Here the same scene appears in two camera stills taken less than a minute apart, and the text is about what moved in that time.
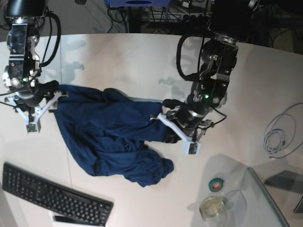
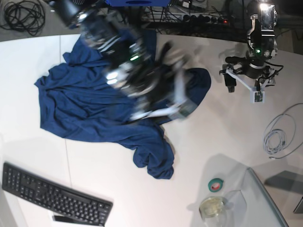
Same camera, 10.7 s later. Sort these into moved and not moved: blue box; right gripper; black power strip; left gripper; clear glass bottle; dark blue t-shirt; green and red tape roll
Moved: dark blue t-shirt; left gripper; right gripper
Not moved: clear glass bottle; black power strip; blue box; green and red tape roll
